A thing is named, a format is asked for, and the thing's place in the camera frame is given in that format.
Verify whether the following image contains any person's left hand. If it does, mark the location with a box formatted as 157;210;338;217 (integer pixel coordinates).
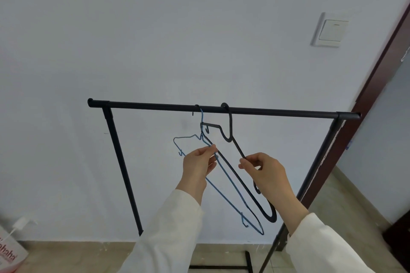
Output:
178;144;219;192

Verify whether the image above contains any person's right hand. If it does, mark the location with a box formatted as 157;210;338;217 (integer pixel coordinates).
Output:
238;152;293;202

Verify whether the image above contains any blue wire hanger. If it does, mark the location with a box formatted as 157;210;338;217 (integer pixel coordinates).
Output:
174;105;265;236

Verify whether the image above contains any black plastic hanger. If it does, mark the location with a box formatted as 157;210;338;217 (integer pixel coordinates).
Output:
200;103;278;223

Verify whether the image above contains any person's right forearm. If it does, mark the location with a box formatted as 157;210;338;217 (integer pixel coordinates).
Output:
268;191;376;273

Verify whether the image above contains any person's left forearm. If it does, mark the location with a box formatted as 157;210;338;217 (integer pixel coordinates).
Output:
118;183;206;273

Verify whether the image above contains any black metal clothes rack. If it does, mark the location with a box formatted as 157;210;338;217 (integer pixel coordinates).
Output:
87;98;361;273

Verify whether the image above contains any dark wooden furniture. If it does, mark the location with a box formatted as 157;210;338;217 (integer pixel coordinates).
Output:
382;208;410;264

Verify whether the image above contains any white and red carton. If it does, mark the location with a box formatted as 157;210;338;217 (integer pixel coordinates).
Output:
0;225;29;271

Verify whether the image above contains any dark brown door frame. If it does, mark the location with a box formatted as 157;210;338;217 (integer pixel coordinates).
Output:
300;3;410;210

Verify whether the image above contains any white wall light switch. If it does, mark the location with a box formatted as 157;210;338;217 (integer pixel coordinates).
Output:
310;12;350;48

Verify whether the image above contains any white charger with cable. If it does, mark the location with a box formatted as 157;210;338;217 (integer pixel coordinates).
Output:
0;215;39;242

